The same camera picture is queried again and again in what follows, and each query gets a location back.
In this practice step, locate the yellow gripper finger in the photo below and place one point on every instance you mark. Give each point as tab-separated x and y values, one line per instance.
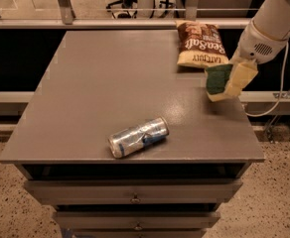
241	75
236	57

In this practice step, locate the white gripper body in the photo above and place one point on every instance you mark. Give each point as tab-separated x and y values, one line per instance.
253	47

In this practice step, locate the green and yellow sponge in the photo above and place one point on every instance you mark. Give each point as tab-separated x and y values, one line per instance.
217	77

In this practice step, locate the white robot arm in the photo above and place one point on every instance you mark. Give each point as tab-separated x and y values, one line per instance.
273	20

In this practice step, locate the silver redbull can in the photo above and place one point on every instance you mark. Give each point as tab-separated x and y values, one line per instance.
133	139

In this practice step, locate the sea salt chips bag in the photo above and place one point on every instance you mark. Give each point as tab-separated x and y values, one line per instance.
200	45

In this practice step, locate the metal railing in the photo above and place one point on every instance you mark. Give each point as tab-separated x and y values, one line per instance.
90	14

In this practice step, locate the black office chair base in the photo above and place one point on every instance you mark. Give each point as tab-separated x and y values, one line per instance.
122	9

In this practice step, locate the grey drawer cabinet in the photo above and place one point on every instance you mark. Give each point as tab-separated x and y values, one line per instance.
100	83

